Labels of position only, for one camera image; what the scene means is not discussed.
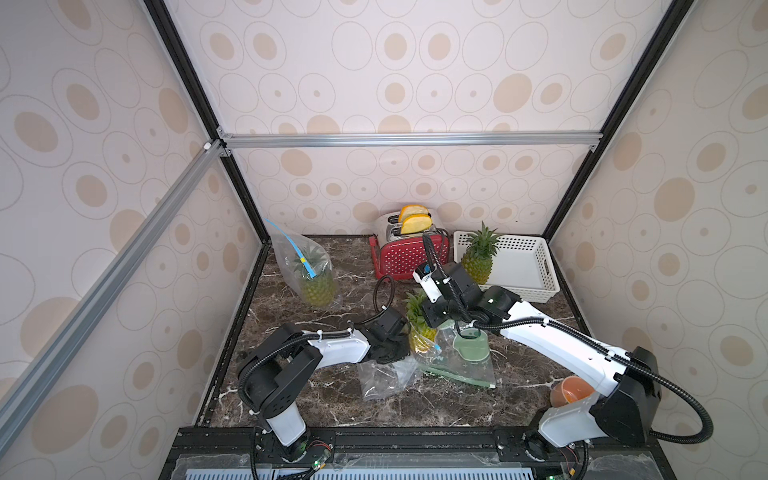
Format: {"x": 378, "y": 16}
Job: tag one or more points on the yellow toast slice rear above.
{"x": 410, "y": 210}

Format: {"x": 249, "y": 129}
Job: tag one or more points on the yellow toast slice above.
{"x": 415, "y": 223}
{"x": 410, "y": 210}

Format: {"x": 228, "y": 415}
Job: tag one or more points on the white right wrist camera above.
{"x": 423, "y": 276}

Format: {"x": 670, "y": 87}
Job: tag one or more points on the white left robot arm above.
{"x": 273, "y": 375}

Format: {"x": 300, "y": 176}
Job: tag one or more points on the clear bag blue zipper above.
{"x": 292, "y": 251}

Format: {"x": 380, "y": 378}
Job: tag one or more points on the green printed zip-top bag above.
{"x": 463, "y": 358}

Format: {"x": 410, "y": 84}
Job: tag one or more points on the pineapple from green bag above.
{"x": 480, "y": 252}

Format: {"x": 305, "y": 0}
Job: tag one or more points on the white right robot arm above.
{"x": 627, "y": 385}

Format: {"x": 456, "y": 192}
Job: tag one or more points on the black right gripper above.
{"x": 438, "y": 307}

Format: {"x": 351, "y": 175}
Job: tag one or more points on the white perforated plastic basket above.
{"x": 523, "y": 265}

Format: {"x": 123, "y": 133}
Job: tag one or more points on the yellow toast slice front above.
{"x": 415, "y": 223}

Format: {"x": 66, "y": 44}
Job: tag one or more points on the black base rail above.
{"x": 403, "y": 453}

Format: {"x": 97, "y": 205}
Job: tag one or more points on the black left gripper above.
{"x": 402, "y": 340}

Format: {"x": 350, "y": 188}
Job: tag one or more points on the orange plastic cup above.
{"x": 570, "y": 390}

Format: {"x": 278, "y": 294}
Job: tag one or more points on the red polka-dot toaster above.
{"x": 397, "y": 255}

